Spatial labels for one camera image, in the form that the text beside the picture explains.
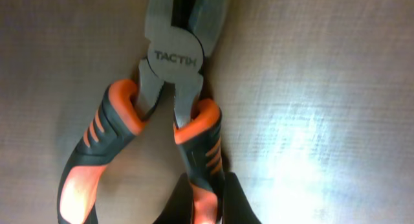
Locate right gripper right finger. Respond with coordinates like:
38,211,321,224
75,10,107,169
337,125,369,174
222,172,261,224

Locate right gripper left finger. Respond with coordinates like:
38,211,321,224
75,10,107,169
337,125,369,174
153,173,193,224

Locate orange black needle-nose pliers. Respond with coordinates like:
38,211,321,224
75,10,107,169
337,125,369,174
56,0,229,223

